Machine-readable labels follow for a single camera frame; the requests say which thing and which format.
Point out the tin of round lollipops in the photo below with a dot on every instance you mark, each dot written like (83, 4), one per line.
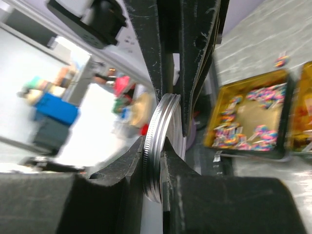
(301, 125)

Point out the fallen swirl lollipop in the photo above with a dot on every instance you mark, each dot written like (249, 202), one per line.
(281, 61)

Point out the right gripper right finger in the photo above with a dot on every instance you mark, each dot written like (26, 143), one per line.
(203, 204)

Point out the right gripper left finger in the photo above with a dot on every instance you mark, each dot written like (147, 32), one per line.
(108, 202)

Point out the clear round lid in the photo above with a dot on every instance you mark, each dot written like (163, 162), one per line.
(165, 123)

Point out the tin of swirl lollipops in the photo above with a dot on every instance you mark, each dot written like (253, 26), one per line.
(251, 116)

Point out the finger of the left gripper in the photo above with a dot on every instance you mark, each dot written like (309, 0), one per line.
(201, 23)
(144, 18)

